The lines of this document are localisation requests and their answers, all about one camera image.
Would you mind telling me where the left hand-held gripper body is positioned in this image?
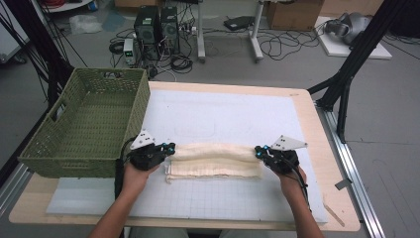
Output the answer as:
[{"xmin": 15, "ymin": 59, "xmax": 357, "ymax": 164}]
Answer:
[{"xmin": 126, "ymin": 129, "xmax": 167, "ymax": 172}]

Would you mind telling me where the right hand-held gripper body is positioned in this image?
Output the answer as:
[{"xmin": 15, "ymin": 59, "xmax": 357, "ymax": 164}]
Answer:
[{"xmin": 263, "ymin": 134, "xmax": 308, "ymax": 176}]

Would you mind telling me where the cream printed cloth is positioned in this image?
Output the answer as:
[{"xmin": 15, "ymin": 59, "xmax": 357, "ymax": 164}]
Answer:
[{"xmin": 164, "ymin": 142, "xmax": 265, "ymax": 184}]

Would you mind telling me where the green woven plastic basket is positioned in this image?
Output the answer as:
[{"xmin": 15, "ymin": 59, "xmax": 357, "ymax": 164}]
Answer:
[{"xmin": 18, "ymin": 67, "xmax": 152, "ymax": 179}]

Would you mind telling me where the person's left hand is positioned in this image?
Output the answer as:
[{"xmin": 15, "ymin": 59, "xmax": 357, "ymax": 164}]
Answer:
[{"xmin": 122, "ymin": 162, "xmax": 161, "ymax": 196}]

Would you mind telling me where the person's right hand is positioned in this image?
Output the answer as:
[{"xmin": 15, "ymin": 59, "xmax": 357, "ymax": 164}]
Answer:
[{"xmin": 277, "ymin": 165, "xmax": 308, "ymax": 198}]

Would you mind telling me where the white foam grid mat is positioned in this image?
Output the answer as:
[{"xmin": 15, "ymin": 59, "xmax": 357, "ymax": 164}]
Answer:
[{"xmin": 46, "ymin": 88, "xmax": 330, "ymax": 224}]

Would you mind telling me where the grey tape piece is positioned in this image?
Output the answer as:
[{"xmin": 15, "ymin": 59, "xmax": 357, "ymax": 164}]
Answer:
[{"xmin": 334, "ymin": 178, "xmax": 354, "ymax": 191}]

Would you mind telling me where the grey bench power supply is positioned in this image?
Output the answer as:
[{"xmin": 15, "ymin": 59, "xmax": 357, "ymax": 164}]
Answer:
[{"xmin": 123, "ymin": 38, "xmax": 138, "ymax": 65}]

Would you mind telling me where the white desk leg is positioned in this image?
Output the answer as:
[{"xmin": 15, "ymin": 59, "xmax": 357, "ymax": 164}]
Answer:
[
  {"xmin": 196, "ymin": 0, "xmax": 207, "ymax": 63},
  {"xmin": 249, "ymin": 0, "xmax": 265, "ymax": 62}
]

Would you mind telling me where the black computer tower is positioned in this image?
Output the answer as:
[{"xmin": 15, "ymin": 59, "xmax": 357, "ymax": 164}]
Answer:
[
  {"xmin": 133, "ymin": 5, "xmax": 161, "ymax": 61},
  {"xmin": 160, "ymin": 6, "xmax": 181, "ymax": 56}
]

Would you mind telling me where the white floor board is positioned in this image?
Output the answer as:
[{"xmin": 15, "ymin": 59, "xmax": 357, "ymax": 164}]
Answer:
[{"xmin": 315, "ymin": 16, "xmax": 393, "ymax": 60}]

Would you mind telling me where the flat black device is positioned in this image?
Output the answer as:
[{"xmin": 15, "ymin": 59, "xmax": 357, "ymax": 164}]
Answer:
[{"xmin": 223, "ymin": 15, "xmax": 256, "ymax": 32}]

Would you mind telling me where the blue floor sheet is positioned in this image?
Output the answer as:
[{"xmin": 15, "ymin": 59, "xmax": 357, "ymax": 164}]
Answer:
[{"xmin": 101, "ymin": 11, "xmax": 128, "ymax": 34}]

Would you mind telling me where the brown cardboard box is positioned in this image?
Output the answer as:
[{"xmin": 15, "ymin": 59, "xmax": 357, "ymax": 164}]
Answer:
[{"xmin": 266, "ymin": 0, "xmax": 325, "ymax": 32}]

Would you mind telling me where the clear plastic bag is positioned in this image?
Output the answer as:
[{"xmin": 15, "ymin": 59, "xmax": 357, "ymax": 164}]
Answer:
[{"xmin": 68, "ymin": 14, "xmax": 104, "ymax": 36}]

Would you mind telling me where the grey rounded headset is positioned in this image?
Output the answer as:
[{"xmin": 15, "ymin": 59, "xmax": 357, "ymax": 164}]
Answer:
[{"xmin": 324, "ymin": 12, "xmax": 372, "ymax": 46}]

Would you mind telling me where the white cabinet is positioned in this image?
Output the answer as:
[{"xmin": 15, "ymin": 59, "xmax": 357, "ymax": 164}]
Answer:
[{"xmin": 0, "ymin": 6, "xmax": 31, "ymax": 64}]

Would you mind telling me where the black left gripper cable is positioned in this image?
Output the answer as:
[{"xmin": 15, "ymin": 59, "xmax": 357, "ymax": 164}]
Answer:
[{"xmin": 113, "ymin": 136, "xmax": 137, "ymax": 200}]

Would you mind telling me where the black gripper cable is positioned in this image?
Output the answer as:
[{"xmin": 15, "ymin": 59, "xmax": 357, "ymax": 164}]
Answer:
[
  {"xmin": 113, "ymin": 136, "xmax": 137, "ymax": 200},
  {"xmin": 286, "ymin": 158, "xmax": 313, "ymax": 213}
]

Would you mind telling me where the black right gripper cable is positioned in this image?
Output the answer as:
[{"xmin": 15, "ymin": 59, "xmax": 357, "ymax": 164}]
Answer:
[{"xmin": 286, "ymin": 158, "xmax": 313, "ymax": 213}]

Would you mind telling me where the aluminium rail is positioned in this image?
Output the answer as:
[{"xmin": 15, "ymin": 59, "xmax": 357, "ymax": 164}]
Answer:
[
  {"xmin": 316, "ymin": 104, "xmax": 387, "ymax": 238},
  {"xmin": 0, "ymin": 163, "xmax": 33, "ymax": 218}
]

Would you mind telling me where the coiled black cable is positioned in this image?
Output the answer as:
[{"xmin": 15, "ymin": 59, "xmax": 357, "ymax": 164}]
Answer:
[{"xmin": 169, "ymin": 54, "xmax": 194, "ymax": 74}]

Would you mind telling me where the tangle of black floor cables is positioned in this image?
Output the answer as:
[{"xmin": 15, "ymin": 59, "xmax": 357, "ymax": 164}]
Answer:
[{"xmin": 257, "ymin": 28, "xmax": 322, "ymax": 61}]

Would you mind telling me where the black metal frame stand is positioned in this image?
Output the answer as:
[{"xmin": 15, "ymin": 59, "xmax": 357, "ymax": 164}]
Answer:
[
  {"xmin": 0, "ymin": 0, "xmax": 75, "ymax": 107},
  {"xmin": 306, "ymin": 0, "xmax": 411, "ymax": 144}
]

